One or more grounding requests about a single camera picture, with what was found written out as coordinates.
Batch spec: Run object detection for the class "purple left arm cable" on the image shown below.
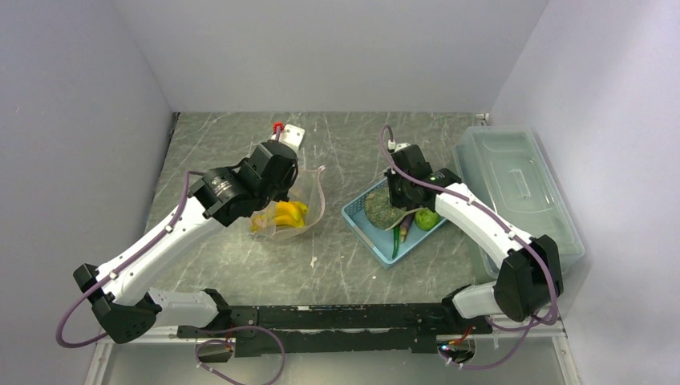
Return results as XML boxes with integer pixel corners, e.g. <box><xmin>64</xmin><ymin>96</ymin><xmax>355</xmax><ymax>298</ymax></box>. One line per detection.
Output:
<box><xmin>55</xmin><ymin>169</ymin><xmax>205</xmax><ymax>350</ymax></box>

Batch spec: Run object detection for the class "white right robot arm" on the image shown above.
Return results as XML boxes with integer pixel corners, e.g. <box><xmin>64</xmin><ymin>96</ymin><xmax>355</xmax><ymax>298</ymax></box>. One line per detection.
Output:
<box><xmin>381</xmin><ymin>144</ymin><xmax>563</xmax><ymax>333</ymax></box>

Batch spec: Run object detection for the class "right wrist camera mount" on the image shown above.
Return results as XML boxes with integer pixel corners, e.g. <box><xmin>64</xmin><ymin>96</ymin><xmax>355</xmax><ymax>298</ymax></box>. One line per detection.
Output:
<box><xmin>387</xmin><ymin>140</ymin><xmax>410</xmax><ymax>154</ymax></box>

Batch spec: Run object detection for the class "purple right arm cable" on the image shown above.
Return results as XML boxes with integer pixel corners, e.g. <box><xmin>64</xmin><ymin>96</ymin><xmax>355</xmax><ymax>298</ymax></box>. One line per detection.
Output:
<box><xmin>378</xmin><ymin>124</ymin><xmax>560</xmax><ymax>371</ymax></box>

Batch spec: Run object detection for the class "green chili pepper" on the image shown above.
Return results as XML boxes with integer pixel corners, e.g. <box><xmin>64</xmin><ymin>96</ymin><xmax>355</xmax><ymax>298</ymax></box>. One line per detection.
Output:
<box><xmin>391</xmin><ymin>227</ymin><xmax>401</xmax><ymax>260</ymax></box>

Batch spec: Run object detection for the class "green netted melon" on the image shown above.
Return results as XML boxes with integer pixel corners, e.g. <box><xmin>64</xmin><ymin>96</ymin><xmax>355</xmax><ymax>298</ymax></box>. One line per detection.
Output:
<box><xmin>364</xmin><ymin>185</ymin><xmax>406</xmax><ymax>230</ymax></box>

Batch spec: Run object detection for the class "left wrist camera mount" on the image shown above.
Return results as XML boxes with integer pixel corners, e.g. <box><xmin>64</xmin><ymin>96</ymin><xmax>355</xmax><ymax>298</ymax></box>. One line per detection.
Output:
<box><xmin>270</xmin><ymin>122</ymin><xmax>306</xmax><ymax>152</ymax></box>

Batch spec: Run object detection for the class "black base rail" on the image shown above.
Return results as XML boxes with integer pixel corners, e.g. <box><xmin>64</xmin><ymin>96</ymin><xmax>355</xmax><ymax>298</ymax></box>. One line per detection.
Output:
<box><xmin>177</xmin><ymin>302</ymin><xmax>492</xmax><ymax>358</ymax></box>

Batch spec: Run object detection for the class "green lime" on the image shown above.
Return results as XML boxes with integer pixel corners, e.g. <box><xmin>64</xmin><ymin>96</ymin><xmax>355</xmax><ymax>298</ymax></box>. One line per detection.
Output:
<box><xmin>414</xmin><ymin>208</ymin><xmax>441</xmax><ymax>232</ymax></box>

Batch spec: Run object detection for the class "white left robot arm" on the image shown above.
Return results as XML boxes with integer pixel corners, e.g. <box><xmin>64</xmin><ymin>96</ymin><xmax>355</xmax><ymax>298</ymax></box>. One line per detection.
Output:
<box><xmin>74</xmin><ymin>140</ymin><xmax>299</xmax><ymax>344</ymax></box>

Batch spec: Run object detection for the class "clear plastic storage box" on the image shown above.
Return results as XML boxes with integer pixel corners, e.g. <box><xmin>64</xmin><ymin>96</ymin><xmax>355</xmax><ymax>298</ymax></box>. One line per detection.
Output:
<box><xmin>454</xmin><ymin>126</ymin><xmax>585</xmax><ymax>274</ymax></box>

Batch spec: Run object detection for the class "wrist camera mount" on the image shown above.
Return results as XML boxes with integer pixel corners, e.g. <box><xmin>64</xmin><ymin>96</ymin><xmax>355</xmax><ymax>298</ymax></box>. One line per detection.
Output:
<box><xmin>270</xmin><ymin>122</ymin><xmax>306</xmax><ymax>152</ymax></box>
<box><xmin>387</xmin><ymin>140</ymin><xmax>410</xmax><ymax>154</ymax></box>

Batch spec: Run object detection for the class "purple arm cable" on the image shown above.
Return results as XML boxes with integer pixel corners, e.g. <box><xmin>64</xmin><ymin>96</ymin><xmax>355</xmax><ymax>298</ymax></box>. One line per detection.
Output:
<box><xmin>378</xmin><ymin>124</ymin><xmax>560</xmax><ymax>371</ymax></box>
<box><xmin>55</xmin><ymin>169</ymin><xmax>205</xmax><ymax>350</ymax></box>

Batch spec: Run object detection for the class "blue plastic basket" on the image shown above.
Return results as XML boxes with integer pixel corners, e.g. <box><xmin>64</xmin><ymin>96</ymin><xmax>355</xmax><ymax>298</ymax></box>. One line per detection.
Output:
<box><xmin>342</xmin><ymin>178</ymin><xmax>444</xmax><ymax>270</ymax></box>

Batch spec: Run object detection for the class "aluminium frame rail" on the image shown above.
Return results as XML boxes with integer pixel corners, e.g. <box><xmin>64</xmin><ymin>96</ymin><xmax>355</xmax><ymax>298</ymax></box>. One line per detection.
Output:
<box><xmin>83</xmin><ymin>302</ymin><xmax>580</xmax><ymax>385</ymax></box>

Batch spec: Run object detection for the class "clear zip top bag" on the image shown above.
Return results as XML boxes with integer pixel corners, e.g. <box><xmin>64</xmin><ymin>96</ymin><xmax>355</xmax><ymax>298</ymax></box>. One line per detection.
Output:
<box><xmin>249</xmin><ymin>165</ymin><xmax>326</xmax><ymax>241</ymax></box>

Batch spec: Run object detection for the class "yellow banana bunch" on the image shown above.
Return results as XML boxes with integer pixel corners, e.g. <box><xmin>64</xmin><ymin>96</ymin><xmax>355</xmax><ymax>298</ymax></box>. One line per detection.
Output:
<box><xmin>250</xmin><ymin>201</ymin><xmax>308</xmax><ymax>233</ymax></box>

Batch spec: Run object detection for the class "purple eggplant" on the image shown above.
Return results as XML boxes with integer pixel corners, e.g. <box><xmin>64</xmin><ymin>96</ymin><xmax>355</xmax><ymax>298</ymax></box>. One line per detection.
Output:
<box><xmin>399</xmin><ymin>213</ymin><xmax>415</xmax><ymax>242</ymax></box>

